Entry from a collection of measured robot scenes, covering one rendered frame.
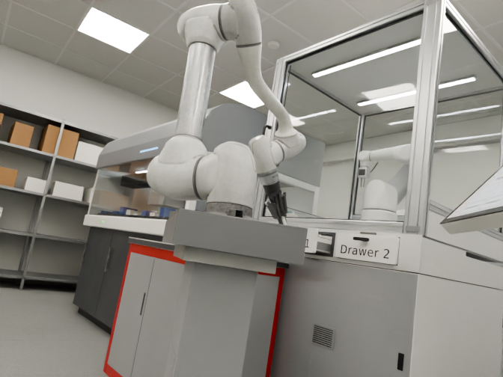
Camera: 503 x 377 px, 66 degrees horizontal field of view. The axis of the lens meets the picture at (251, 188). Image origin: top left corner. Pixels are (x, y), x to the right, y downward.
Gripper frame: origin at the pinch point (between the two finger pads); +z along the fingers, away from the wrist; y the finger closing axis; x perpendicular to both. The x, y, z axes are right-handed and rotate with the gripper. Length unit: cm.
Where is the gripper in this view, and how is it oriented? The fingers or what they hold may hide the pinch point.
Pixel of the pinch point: (283, 224)
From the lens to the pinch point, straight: 178.6
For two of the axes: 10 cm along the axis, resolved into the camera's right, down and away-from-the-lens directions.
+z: 3.0, 9.3, 2.2
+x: -6.5, 0.3, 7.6
